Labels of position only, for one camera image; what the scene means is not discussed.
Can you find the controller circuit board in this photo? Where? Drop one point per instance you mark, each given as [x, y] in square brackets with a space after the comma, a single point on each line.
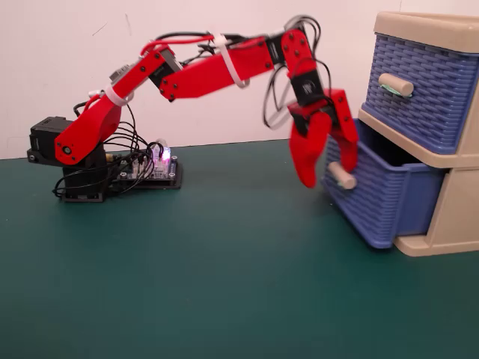
[164, 181]

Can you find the beige drawer cabinet frame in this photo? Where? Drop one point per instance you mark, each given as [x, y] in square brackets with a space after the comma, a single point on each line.
[460, 209]

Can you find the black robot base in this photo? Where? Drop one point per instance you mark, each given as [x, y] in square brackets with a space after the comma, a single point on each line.
[82, 179]

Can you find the dark green table mat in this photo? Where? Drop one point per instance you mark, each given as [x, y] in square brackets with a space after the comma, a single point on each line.
[239, 291]

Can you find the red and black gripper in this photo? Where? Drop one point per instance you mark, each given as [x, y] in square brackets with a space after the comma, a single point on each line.
[301, 121]

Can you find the blue wicker-pattern drawer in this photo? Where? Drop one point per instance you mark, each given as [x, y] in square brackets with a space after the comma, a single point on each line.
[423, 116]
[378, 209]

